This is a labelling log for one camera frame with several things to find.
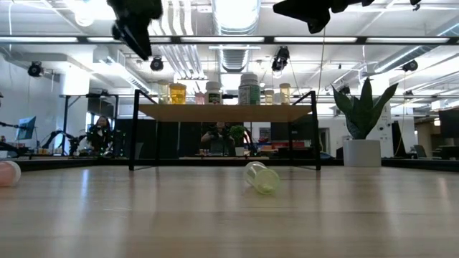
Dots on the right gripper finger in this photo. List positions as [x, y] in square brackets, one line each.
[308, 12]

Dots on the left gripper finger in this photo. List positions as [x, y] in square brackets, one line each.
[119, 30]
[141, 37]

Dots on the translucent pill bottle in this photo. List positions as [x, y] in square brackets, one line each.
[163, 93]
[269, 97]

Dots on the orange pill bottle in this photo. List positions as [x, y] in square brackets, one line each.
[178, 95]

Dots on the slim yellow pill bottle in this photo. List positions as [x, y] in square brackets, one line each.
[285, 94]

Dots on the small pink pill bottle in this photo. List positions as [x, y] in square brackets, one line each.
[199, 99]

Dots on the large white bottle green label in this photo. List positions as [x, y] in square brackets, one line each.
[249, 91]

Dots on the background black robot arm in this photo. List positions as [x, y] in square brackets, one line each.
[61, 135]

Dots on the wooden shelf with black legs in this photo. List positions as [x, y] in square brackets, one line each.
[226, 113]

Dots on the black ceiling spotlight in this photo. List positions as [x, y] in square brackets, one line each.
[156, 63]
[35, 69]
[410, 65]

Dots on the black overhead light bar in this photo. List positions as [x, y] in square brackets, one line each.
[175, 39]

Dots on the person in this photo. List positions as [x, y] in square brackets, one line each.
[218, 139]
[101, 134]

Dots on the green snake plant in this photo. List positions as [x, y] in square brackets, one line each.
[362, 111]

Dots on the computer monitor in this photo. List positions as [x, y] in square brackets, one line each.
[27, 128]

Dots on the small potted plant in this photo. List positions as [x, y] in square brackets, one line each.
[238, 132]

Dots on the white plant pot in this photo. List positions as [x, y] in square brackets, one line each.
[362, 154]

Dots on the dark background monitor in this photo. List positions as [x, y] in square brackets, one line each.
[450, 123]

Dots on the yellow-green pill bottle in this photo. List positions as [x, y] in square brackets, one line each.
[261, 178]

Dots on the black overhead camera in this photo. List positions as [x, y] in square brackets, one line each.
[281, 57]

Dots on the black background table frame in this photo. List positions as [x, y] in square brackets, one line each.
[91, 95]

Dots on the silver ventilation duct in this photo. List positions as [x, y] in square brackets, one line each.
[235, 53]

